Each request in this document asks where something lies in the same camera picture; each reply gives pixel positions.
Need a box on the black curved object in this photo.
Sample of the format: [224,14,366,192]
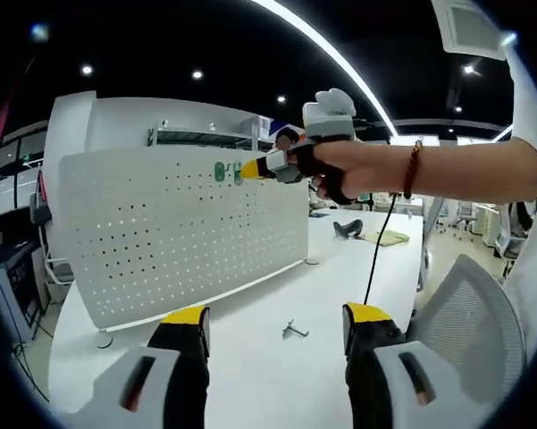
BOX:
[332,219,365,240]

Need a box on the grey metal shelving rack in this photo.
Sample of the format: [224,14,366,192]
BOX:
[147,124,263,151]

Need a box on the grey and white chair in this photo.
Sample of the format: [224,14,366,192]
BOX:
[29,169,75,287]

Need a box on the person's white shirt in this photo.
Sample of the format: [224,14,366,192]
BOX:
[502,39,537,381]

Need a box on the white ceiling air vent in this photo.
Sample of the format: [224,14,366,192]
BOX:
[431,0,509,62]

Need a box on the red bead bracelet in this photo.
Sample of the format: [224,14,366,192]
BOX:
[402,139,424,201]

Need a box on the long ceiling light strip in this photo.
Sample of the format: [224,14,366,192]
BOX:
[252,0,401,138]

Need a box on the person's right hand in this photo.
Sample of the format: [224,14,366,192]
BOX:
[294,138,407,206]

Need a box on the yellow-green cloth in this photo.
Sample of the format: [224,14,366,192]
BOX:
[361,230,411,248]

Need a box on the dark equipment cabinet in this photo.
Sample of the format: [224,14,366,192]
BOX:
[0,240,48,334]

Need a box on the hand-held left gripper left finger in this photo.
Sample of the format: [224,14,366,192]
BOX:
[91,305,212,429]

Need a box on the white perforated mounting plate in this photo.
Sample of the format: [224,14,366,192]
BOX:
[56,149,321,349]

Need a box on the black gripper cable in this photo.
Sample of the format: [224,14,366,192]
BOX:
[361,194,397,305]

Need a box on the white mesh office chair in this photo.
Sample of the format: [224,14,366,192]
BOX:
[408,253,528,403]

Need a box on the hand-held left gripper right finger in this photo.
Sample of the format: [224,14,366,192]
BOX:
[341,301,488,429]

